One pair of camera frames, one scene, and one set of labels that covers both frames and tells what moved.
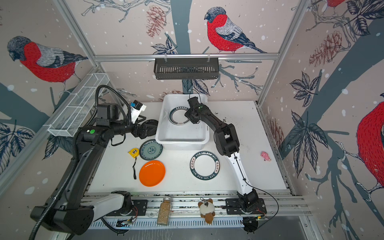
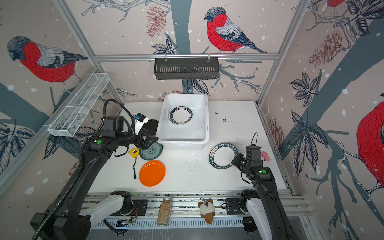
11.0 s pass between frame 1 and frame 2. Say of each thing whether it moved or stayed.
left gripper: moved
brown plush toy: stayed
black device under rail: stayed
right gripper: moved
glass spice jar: stayed
